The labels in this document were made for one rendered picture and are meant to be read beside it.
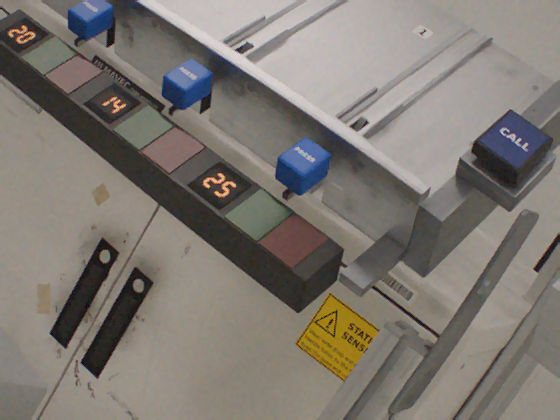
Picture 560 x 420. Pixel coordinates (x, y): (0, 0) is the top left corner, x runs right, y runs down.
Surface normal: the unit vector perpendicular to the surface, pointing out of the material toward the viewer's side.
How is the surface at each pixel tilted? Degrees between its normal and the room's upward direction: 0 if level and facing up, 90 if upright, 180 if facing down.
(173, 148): 42
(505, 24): 90
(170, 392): 90
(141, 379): 90
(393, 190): 132
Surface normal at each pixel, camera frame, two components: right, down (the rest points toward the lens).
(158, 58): -0.66, 0.52
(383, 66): 0.11, -0.65
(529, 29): -0.41, -0.05
